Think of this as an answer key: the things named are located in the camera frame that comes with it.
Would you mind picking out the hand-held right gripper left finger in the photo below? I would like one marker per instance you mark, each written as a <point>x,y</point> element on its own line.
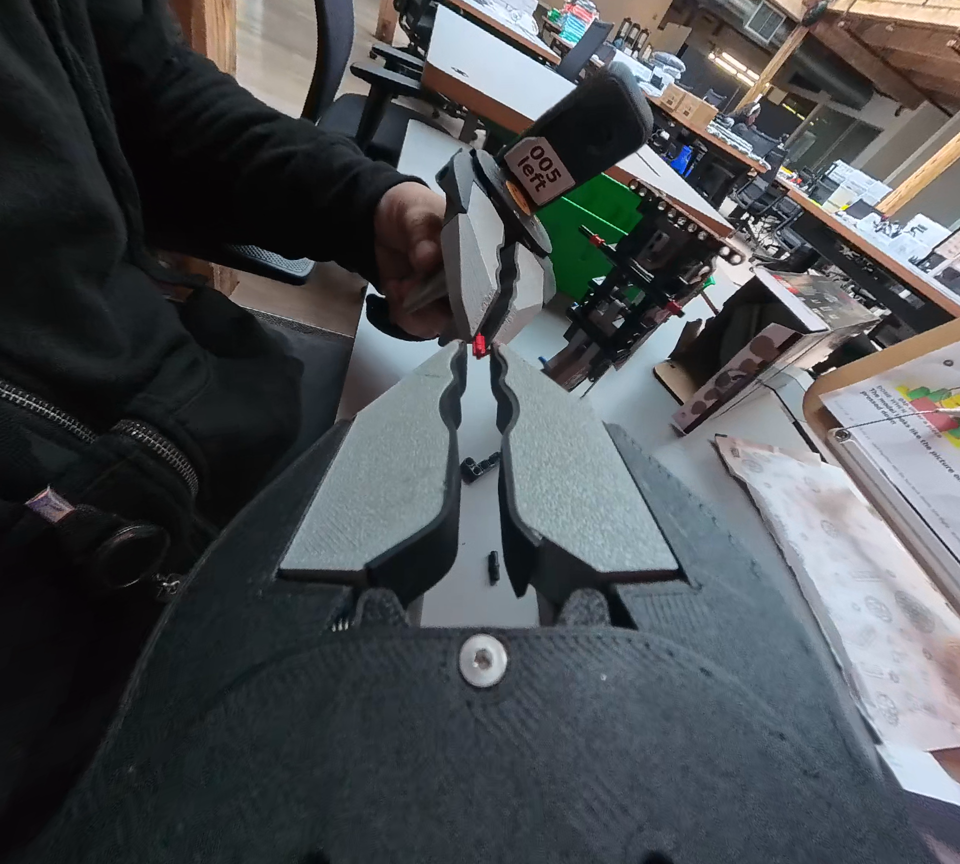
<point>367,496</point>

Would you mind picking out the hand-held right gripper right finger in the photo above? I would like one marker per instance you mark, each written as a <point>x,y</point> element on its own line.
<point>592,496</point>

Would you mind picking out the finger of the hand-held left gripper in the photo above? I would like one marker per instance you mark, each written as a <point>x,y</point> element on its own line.
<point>472,264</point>
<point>529,294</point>

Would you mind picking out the red toy axle pin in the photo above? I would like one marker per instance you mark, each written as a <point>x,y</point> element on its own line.
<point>478,346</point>

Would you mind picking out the grey red toy brick model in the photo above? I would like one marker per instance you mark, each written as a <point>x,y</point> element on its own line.
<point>637,294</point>

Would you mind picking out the long black toy beam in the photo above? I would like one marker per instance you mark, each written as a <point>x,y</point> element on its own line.
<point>690,219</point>

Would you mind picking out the person's left forearm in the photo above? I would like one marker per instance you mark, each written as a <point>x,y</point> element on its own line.
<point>285,181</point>

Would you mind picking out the cardboard toy set box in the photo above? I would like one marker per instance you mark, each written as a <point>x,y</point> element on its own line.
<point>772,346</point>

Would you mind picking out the person's left hand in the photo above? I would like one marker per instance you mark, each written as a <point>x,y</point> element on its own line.
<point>409,234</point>

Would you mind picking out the green plastic bin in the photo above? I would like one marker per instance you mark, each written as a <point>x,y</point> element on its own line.
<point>577,226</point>

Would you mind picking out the long work table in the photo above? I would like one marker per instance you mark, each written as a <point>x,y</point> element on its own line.
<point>877,256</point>
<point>705,121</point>

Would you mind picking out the grey desk wood edge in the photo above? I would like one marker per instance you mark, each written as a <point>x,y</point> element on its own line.
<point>487,76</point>

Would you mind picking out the black bent toy beam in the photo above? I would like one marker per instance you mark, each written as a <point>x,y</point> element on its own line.
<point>480,468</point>

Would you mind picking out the black toy pin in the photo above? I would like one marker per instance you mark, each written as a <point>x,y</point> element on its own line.
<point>493,566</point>

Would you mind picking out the black mesh chair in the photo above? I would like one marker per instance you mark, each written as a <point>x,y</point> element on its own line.
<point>270,264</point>

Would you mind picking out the dark office chair back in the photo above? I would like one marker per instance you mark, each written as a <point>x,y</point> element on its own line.
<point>337,54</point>

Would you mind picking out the patterned paper bag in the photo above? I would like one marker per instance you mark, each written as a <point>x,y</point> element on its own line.
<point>847,579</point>

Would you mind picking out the clear acrylic holder bar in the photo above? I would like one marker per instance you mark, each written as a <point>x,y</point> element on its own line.
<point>885,496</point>

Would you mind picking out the instruction sheet on clipboard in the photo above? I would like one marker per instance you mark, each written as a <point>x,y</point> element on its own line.
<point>862,361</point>

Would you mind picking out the person's black jacket torso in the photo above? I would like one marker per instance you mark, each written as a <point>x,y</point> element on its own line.
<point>75,354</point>

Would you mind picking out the printed instruction sheet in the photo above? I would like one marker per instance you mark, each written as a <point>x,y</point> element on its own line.
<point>915,444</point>

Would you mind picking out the plain white paper bag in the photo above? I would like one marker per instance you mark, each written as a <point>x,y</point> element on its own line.
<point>922,774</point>

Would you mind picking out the wall air vent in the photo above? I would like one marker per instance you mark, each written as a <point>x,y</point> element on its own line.
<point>765,18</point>

